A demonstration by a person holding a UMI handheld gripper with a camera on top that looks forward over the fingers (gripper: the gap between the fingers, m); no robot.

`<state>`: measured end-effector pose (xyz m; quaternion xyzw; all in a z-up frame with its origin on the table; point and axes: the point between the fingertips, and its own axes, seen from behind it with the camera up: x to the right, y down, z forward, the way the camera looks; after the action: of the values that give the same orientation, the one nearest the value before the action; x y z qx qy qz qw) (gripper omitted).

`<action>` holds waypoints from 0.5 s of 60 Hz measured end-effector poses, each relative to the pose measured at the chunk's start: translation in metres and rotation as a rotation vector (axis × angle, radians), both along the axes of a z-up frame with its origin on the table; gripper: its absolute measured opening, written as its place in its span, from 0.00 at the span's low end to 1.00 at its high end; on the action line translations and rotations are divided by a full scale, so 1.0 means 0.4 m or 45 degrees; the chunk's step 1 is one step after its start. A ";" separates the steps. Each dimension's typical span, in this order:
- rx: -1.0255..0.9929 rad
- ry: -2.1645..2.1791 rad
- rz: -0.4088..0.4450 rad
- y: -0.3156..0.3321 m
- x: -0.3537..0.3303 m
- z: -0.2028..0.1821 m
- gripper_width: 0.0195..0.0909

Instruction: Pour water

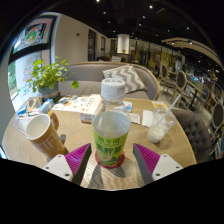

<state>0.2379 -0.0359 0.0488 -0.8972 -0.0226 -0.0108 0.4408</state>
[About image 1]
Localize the green-labelled clear drink bottle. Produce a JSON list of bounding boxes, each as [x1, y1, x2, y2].
[[92, 78, 132, 168]]

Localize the group of ceiling lights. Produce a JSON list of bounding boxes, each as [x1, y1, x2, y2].
[[94, 0, 211, 46]]

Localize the blue tissue pack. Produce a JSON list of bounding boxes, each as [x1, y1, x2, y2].
[[15, 105, 28, 116]]

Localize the clear plastic cup with straw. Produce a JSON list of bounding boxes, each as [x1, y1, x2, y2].
[[146, 94, 183, 144]]

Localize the grey curved sofa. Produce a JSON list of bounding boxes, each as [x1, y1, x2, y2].
[[56, 60, 161, 101]]

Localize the brown card holder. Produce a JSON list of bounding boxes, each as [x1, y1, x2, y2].
[[26, 96, 43, 113]]

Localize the grey white chevron cushion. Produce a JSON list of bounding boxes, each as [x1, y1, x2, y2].
[[102, 64, 148, 94]]

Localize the white paper napkin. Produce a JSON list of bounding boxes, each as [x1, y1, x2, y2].
[[141, 109, 155, 128]]

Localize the group of dining chairs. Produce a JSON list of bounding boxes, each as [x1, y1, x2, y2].
[[158, 63, 224, 158]]

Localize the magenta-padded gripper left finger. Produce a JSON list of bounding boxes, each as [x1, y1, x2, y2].
[[42, 143, 93, 186]]

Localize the small light blue box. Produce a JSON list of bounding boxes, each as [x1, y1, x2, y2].
[[38, 98, 55, 115]]

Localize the yellow card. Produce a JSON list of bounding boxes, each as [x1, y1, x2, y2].
[[151, 100, 169, 111]]

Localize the small white red box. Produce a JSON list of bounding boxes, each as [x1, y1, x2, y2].
[[79, 111, 96, 124]]

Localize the white round pillar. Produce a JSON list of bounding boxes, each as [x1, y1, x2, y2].
[[117, 33, 131, 55]]

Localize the grey tufted armchair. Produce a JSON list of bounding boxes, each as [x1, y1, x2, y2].
[[171, 108, 213, 164]]

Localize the flat round red coaster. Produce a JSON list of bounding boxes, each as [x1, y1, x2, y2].
[[94, 150, 126, 169]]

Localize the brown paper cup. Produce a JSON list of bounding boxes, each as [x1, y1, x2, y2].
[[23, 109, 69, 160]]

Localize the colourful framed poster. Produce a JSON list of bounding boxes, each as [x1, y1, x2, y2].
[[12, 18, 54, 54]]

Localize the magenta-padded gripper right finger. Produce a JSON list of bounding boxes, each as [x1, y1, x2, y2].
[[132, 143, 184, 186]]

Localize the green potted plant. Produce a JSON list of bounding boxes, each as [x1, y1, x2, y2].
[[25, 55, 81, 101]]

